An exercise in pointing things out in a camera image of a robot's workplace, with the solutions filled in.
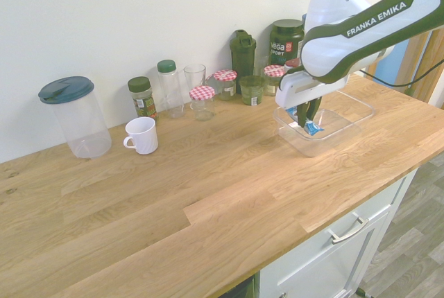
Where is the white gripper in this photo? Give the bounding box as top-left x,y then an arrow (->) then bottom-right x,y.
275,71 -> 349,130

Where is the blue protein bar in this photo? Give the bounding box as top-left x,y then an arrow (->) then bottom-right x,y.
286,105 -> 326,137

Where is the clear rectangular plastic container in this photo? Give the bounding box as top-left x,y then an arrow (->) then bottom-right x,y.
273,89 -> 377,158

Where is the dark Vega protein powder tub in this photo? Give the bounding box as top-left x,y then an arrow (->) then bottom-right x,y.
269,19 -> 306,67

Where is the glass jar red checkered lid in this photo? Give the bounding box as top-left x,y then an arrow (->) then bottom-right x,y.
212,69 -> 238,101
188,86 -> 216,122
263,64 -> 287,97

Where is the short dark green tub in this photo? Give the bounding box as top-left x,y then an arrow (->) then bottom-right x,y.
238,75 -> 266,106

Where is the dark green shaker bottle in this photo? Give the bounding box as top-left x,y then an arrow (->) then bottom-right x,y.
229,29 -> 257,95

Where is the tall clear drinking glass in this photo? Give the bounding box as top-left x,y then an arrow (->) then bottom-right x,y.
183,64 -> 207,95

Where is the white cabinet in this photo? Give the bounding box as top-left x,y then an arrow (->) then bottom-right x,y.
258,168 -> 420,298

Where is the clear bottle with green lid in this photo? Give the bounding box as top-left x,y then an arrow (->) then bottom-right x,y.
156,59 -> 185,119

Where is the spice jar with dark lid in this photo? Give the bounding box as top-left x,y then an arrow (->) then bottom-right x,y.
127,76 -> 160,123

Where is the white mug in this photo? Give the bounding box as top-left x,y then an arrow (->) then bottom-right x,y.
123,116 -> 160,155

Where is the clear canister with teal lid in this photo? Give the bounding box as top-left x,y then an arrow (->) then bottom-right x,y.
37,76 -> 112,159

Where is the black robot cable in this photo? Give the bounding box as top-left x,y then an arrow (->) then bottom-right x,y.
359,55 -> 444,88

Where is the silver drawer handle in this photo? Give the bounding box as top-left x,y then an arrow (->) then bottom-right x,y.
327,216 -> 370,245

